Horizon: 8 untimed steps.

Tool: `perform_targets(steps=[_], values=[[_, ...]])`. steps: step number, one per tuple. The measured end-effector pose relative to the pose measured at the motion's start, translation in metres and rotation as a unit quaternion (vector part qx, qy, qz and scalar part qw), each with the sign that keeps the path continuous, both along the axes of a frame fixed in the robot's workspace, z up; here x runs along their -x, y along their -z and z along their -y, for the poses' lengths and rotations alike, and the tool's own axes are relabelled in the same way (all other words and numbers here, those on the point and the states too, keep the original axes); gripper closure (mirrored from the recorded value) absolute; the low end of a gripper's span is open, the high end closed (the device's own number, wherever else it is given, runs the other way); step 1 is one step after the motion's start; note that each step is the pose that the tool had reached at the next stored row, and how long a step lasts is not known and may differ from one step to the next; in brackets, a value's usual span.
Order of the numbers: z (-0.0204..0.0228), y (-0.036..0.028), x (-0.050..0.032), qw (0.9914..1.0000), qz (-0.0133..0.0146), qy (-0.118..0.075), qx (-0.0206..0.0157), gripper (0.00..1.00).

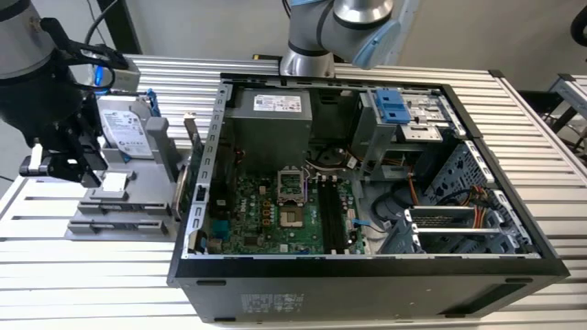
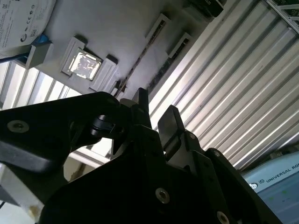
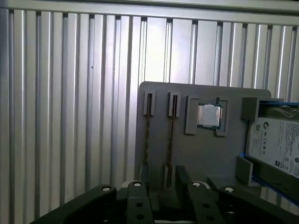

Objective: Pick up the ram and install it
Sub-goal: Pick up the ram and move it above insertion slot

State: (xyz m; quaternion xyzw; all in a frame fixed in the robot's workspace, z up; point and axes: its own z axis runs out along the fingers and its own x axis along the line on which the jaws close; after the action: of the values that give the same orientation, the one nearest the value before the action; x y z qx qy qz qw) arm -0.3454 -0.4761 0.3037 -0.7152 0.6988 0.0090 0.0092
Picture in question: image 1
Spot RAM slot white clips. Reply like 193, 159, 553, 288
336, 175, 351, 255
324, 175, 339, 255

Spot hard disk blue carrier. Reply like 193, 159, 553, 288
93, 88, 161, 161

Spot silver CPU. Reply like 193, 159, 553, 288
101, 173, 128, 191

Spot grey parts rack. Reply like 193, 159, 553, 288
63, 115, 203, 243

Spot black case fan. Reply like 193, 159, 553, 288
209, 137, 237, 221

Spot grey power supply unit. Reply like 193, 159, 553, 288
223, 87, 316, 173

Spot CPU socket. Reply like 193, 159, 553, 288
277, 203, 307, 228

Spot green motherboard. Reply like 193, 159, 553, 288
208, 171, 368, 257

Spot metal drive cage blue latches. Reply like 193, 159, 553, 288
351, 87, 467, 182

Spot black PC case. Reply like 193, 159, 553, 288
165, 70, 572, 324

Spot grey metal disk bay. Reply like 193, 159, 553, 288
380, 205, 517, 256

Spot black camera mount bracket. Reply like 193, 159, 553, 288
40, 17, 131, 72

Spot black camera cable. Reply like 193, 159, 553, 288
84, 0, 115, 47

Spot black upright post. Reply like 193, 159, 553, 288
105, 0, 144, 55

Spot metal socket cover frame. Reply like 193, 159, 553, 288
277, 166, 307, 204

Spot thin wire locking lever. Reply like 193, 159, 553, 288
301, 170, 316, 206

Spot thick black cable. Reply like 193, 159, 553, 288
369, 190, 413, 238

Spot orange wire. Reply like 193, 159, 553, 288
407, 161, 419, 207

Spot red yellow power wires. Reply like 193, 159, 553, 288
467, 185, 495, 230

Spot metal frame table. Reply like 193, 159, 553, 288
517, 73, 587, 154

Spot black curved hose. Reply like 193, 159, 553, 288
569, 5, 587, 46

